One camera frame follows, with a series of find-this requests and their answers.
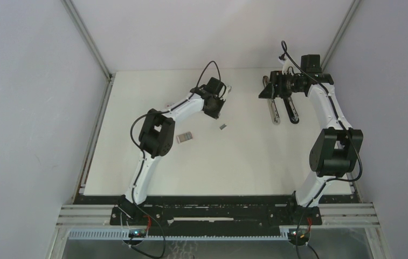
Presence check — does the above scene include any controller board with wires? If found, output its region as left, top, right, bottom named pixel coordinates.
left=122, top=215, right=166, bottom=259
left=287, top=217, right=320, bottom=258

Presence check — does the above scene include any black camera cable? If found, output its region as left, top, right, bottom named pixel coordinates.
left=129, top=60, right=222, bottom=215
left=279, top=40, right=364, bottom=183

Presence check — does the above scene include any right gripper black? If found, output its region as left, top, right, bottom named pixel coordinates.
left=260, top=71, right=305, bottom=99

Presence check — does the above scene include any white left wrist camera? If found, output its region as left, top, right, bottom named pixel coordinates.
left=221, top=85, right=232, bottom=100

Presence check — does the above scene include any right black camera cable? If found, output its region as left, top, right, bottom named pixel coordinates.
left=279, top=40, right=364, bottom=183

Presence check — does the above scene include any white cable duct strip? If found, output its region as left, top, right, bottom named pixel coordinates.
left=68, top=228, right=289, bottom=241

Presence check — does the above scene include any black stapler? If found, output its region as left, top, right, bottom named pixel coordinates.
left=283, top=97, right=300, bottom=124

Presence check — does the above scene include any staple box tray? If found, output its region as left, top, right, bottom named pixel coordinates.
left=176, top=132, right=193, bottom=144

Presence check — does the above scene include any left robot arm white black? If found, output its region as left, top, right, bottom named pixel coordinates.
left=119, top=77, right=231, bottom=225

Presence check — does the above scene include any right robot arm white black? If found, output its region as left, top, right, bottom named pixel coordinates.
left=258, top=53, right=363, bottom=224

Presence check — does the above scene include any right controller board with wires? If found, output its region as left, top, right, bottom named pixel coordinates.
left=287, top=217, right=320, bottom=258

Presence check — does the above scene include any silver black staple remover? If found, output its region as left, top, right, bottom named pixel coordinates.
left=262, top=76, right=280, bottom=125

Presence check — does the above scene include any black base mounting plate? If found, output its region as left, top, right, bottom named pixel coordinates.
left=109, top=195, right=323, bottom=236

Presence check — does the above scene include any left black camera cable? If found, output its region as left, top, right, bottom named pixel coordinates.
left=129, top=60, right=222, bottom=215

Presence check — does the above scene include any left controller board with wires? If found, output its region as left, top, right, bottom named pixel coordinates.
left=122, top=215, right=166, bottom=259

